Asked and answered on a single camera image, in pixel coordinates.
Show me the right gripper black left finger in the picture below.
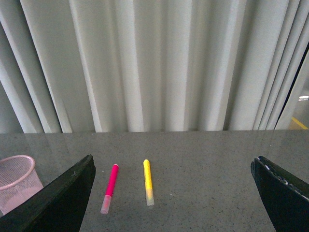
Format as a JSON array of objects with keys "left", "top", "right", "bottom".
[{"left": 0, "top": 155, "right": 94, "bottom": 232}]

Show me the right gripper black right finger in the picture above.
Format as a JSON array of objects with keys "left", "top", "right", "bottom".
[{"left": 251, "top": 156, "right": 309, "bottom": 232}]

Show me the pink marker pen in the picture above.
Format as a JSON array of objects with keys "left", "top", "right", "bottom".
[{"left": 100, "top": 164, "right": 119, "bottom": 214}]

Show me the pink mesh cup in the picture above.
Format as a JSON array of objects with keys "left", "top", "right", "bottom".
[{"left": 0, "top": 155, "right": 43, "bottom": 215}]

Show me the yellow marker pen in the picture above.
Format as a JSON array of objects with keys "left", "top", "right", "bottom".
[{"left": 143, "top": 159, "right": 154, "bottom": 206}]

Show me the grey pleated curtain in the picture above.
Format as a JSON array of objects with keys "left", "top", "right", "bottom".
[{"left": 0, "top": 0, "right": 309, "bottom": 133}]

